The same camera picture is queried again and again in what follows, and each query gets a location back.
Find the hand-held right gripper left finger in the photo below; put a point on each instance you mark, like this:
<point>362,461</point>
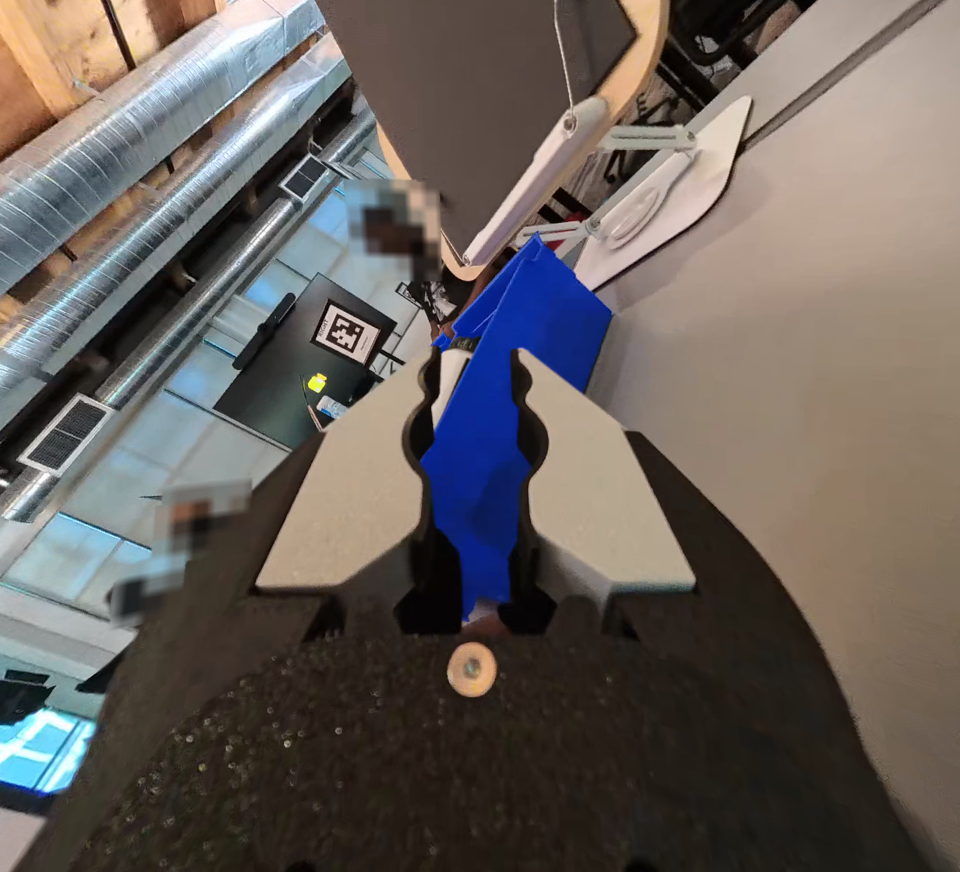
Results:
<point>345,504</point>

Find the large black screen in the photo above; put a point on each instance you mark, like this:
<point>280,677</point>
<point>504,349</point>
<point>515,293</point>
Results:
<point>262,399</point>

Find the blue plastic bin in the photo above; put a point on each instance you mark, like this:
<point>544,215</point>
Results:
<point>525,332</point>

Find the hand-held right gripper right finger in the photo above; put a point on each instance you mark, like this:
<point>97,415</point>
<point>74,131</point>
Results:
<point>607,512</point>

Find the black framed marker sign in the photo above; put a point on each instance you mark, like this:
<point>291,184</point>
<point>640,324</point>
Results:
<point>345,332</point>

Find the black wooden book stand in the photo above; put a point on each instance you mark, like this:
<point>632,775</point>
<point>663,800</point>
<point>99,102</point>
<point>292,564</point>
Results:
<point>450,61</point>

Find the small yellow round object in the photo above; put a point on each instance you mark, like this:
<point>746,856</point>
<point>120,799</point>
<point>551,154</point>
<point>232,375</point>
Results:
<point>318,383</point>

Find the silver pipe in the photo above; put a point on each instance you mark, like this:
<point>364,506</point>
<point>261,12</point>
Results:
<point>187,332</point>

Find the silver ventilation duct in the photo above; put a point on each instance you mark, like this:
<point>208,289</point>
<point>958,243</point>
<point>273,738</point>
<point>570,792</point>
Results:
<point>150,121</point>
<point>150,249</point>

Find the white air vent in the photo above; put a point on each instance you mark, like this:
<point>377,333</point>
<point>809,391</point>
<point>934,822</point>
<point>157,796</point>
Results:
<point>67,433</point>
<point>304,178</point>

